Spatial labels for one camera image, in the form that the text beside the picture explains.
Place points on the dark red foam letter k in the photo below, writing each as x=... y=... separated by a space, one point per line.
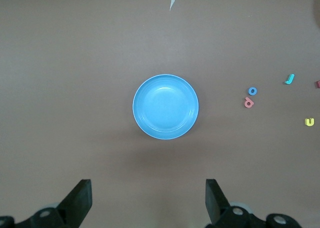
x=317 y=84

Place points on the blue foam letter o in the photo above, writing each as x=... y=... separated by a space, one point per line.
x=249 y=91

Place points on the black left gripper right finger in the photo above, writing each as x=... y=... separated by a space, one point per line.
x=220 y=210

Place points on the blue plate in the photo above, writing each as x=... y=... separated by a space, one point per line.
x=165 y=107

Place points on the teal foam letter r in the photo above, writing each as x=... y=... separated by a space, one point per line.
x=290 y=79

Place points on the coral foam letter p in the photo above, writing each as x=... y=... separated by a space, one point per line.
x=245 y=104

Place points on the white paper scrap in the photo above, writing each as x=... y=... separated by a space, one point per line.
x=172 y=0

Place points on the yellow foam letter u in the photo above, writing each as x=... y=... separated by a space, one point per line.
x=309 y=124

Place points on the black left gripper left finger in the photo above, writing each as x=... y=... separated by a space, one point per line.
x=75 y=203

